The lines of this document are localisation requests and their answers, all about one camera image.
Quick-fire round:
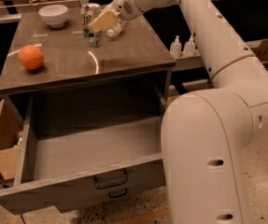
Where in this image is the orange fruit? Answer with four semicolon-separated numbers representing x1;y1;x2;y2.
18;46;44;70

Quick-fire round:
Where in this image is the right sanitizer pump bottle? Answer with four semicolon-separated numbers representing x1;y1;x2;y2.
183;35;195;57

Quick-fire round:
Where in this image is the open grey top drawer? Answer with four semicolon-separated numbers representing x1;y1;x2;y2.
0;97;164;215

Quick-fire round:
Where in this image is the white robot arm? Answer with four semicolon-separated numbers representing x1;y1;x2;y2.
92;0;268;224

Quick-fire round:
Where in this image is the clear plastic water bottle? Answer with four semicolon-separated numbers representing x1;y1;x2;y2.
106;20;126;38

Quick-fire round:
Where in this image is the left sanitizer pump bottle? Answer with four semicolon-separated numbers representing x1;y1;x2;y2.
170;35;182;58

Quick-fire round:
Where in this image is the black lower drawer handle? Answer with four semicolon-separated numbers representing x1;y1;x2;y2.
108;189;128;199

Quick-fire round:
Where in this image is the black drawer handle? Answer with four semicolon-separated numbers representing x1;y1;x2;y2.
94;171;128;189
108;189;128;199

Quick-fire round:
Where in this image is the black top drawer handle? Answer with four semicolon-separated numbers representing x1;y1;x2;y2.
94;171;128;189

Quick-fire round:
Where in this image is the green 7up soda can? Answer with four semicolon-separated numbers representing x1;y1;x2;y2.
80;3;103;48

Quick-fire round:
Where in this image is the grey cabinet with counter top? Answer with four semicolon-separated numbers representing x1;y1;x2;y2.
0;7;175;135

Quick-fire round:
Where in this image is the sanitizer pump bottle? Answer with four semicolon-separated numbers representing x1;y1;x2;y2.
183;35;195;57
170;35;182;58

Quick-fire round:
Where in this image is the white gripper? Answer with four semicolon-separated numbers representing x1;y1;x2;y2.
89;0;143;33

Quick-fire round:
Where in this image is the white ceramic bowl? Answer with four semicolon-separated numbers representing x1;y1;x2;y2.
38;5;68;28

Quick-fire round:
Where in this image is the brown cardboard box left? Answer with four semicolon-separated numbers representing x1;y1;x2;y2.
0;100;22;180

